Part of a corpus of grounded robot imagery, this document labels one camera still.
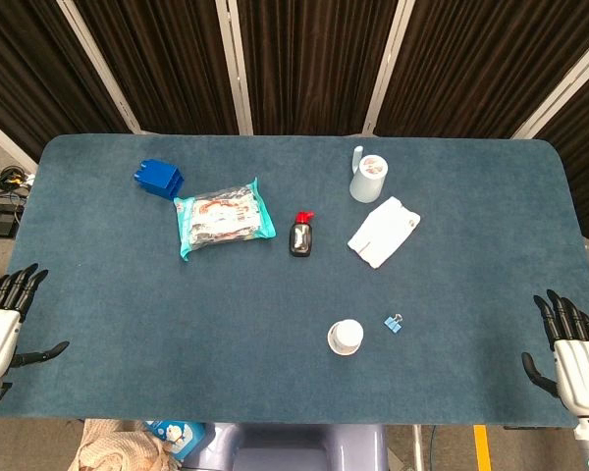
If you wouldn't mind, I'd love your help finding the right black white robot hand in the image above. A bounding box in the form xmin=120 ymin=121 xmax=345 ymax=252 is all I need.
xmin=520 ymin=288 xmax=589 ymax=419

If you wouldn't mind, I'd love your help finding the white paper cup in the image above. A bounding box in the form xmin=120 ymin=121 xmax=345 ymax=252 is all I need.
xmin=326 ymin=318 xmax=365 ymax=356

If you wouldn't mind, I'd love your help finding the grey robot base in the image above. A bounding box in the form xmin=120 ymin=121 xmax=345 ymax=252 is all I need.
xmin=180 ymin=422 xmax=389 ymax=471

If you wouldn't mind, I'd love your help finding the yellow floor tape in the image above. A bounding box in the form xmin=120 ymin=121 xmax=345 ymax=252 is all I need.
xmin=473 ymin=424 xmax=493 ymax=471

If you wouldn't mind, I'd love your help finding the beige knitted cloth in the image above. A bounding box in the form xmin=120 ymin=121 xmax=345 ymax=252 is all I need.
xmin=67 ymin=418 xmax=178 ymax=471

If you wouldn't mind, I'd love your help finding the white table leg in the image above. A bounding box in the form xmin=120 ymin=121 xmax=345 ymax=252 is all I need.
xmin=410 ymin=424 xmax=425 ymax=471

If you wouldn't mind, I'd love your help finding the blue printed package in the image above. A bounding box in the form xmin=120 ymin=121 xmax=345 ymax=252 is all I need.
xmin=144 ymin=420 xmax=207 ymax=461

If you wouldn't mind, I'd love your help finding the blue plastic block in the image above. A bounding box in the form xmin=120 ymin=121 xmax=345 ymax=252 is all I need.
xmin=133 ymin=159 xmax=185 ymax=200

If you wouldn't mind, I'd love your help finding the white folded cloth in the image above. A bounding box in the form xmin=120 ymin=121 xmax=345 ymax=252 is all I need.
xmin=347 ymin=195 xmax=422 ymax=270

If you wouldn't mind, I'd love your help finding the teal clear snack packet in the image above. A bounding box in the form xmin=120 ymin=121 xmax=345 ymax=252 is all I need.
xmin=173 ymin=177 xmax=278 ymax=263

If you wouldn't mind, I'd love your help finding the light blue mug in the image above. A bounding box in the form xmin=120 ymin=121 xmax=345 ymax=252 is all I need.
xmin=348 ymin=145 xmax=391 ymax=204

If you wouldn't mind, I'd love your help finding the soy sauce bottle red cap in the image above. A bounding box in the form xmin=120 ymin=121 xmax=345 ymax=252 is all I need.
xmin=288 ymin=211 xmax=316 ymax=258

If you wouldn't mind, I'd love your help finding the bundle of cables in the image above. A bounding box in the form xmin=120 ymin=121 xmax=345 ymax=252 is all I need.
xmin=0 ymin=159 xmax=36 ymax=207

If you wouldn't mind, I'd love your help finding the white partition post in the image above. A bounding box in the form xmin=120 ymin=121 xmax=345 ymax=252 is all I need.
xmin=361 ymin=0 xmax=417 ymax=136
xmin=56 ymin=0 xmax=146 ymax=134
xmin=0 ymin=110 xmax=39 ymax=174
xmin=214 ymin=0 xmax=254 ymax=136
xmin=511 ymin=28 xmax=589 ymax=141

